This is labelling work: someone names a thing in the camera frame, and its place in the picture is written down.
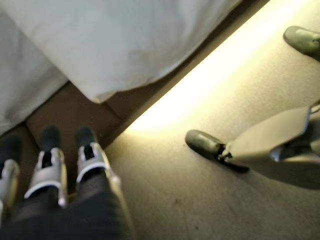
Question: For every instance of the white duvet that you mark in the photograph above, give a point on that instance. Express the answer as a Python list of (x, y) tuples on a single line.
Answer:
[(112, 42)]

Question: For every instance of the white bed sheet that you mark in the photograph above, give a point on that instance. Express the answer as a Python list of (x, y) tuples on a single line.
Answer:
[(22, 87)]

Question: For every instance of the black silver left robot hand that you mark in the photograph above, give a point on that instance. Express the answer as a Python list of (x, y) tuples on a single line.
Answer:
[(75, 215)]

